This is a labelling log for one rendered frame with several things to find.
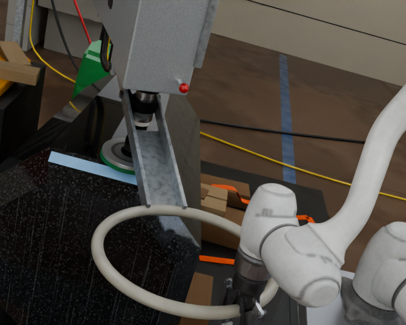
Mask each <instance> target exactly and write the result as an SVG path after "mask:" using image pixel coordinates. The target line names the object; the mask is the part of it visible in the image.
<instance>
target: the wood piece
mask: <svg viewBox="0 0 406 325"><path fill-rule="evenodd" d="M39 74H40V68H37V67H33V66H27V65H23V64H17V63H11V62H8V61H2V60H0V79H4V80H7V81H13V82H17V83H23V84H29V85H33V86H35V85H36V84H37V82H38V79H39Z"/></svg>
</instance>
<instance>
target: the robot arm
mask: <svg viewBox="0 0 406 325"><path fill-rule="evenodd" d="M405 131H406V84H405V85H404V86H403V88H402V89H401V90H400V91H399V92H398V93H397V94H396V95H395V96H394V98H393V99H392V100H391V101H390V102H389V103H388V105H387V106H386V107H385V108H384V109H383V110H382V112H381V113H380V114H379V116H378V117H377V119H376V120H375V122H374V124H373V125H372V128H371V129H370V132H369V134H368V136H367V139H366V141H365V144H364V147H363V150H362V153H361V157H360V160H359V163H358V166H357V168H356V172H355V174H354V178H353V181H352V184H351V187H350V190H349V194H348V196H347V198H346V201H345V203H344V205H343V206H342V208H341V209H340V210H339V212H338V213H337V214H336V215H335V216H333V217H332V218H331V219H329V220H327V221H325V222H323V223H311V222H309V223H308V224H306V225H303V226H300V225H299V222H298V218H297V217H296V212H297V204H296V196H295V193H294V192H293V191H292V190H290V189H288V188H287V187H285V186H282V185H280V184H275V183H268V184H263V185H261V186H259V188H258V189H257V190H256V191H255V193H254V195H253V196H252V198H251V200H250V202H249V204H248V206H247V209H246V212H245V215H244V218H243V222H242V225H241V231H240V237H241V238H240V243H239V246H238V252H237V254H236V258H235V261H234V267H235V272H234V276H233V278H229V279H224V281H223V291H222V294H221V298H220V301H219V305H218V306H225V305H231V304H238V305H239V307H240V308H239V313H240V314H241V315H240V321H239V325H261V321H262V319H263V317H264V316H265V315H266V314H267V311H266V310H262V309H261V306H260V305H259V304H260V295H261V294H262V293H263V291H264V290H265V286H266V284H267V281H268V280H269V279H270V278H271V277H272V278H273V279H274V280H275V281H276V283H277V284H278V286H279V287H280V288H281V289H282V290H283V291H284V292H285V293H286V294H288V295H289V296H290V297H291V298H292V299H294V300H295V301H296V302H298V303H299V304H301V305H303V306H306V307H309V308H319V307H323V306H326V305H328V304H330V303H331V302H332V301H333V300H334V299H335V298H336V297H337V296H338V295H339V293H340V290H342V294H343V301H344V305H345V316H344V318H345V320H346V321H347V322H349V323H351V324H364V325H406V222H392V223H390V224H388V225H386V226H384V227H382V228H381V229H379V230H378V231H377V232H376V233H375V234H374V235H373V236H372V238H371V239H370V241H369V242H368V243H367V245H366V247H365V249H364V251H363V253H362V255H361V258H360V261H359V263H358V266H357V268H356V272H355V275H354V278H353V279H350V278H347V277H342V276H341V273H340V268H341V267H342V265H343V264H344V263H345V261H344V258H345V251H346V249H347V248H348V246H349V245H350V243H351V242H352V241H353V240H354V239H355V238H356V237H357V235H358V234H359V232H360V231H361V230H362V229H363V227H364V226H365V224H366V223H367V221H368V219H369V217H370V215H371V213H372V210H373V208H374V205H375V203H376V200H377V198H378V194H379V192H380V189H381V186H382V183H383V180H384V178H385V174H386V172H387V168H388V166H389V163H390V161H391V157H392V155H393V152H394V149H395V147H396V145H397V143H398V141H399V139H400V137H401V136H402V135H403V133H404V132H405ZM252 315H253V316H252Z"/></svg>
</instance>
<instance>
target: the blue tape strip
mask: <svg viewBox="0 0 406 325"><path fill-rule="evenodd" d="M48 162H51V163H56V164H60V165H63V166H67V167H71V168H75V169H78V170H83V171H85V172H90V173H94V174H97V175H101V176H104V177H109V178H111V179H116V180H119V181H123V182H127V183H130V184H135V185H137V181H136V176H135V175H130V174H126V173H122V172H119V171H117V170H114V169H113V168H111V167H109V166H105V165H102V164H98V163H95V162H90V161H86V160H83V159H79V158H76V157H72V156H69V155H64V154H62V153H57V152H53V151H51V154H50V157H49V160H48Z"/></svg>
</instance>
